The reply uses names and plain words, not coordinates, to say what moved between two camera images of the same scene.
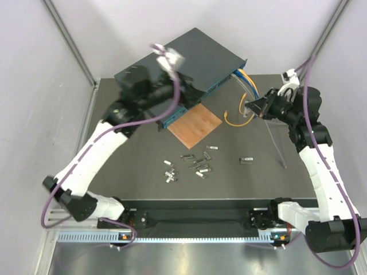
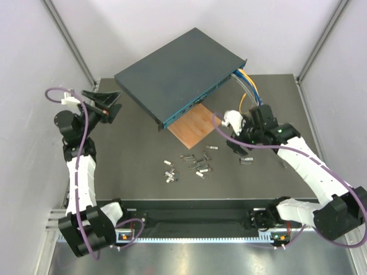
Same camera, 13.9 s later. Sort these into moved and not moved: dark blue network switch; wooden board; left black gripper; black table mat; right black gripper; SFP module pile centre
Moved: left black gripper; right black gripper
Not moved: black table mat; wooden board; dark blue network switch; SFP module pile centre
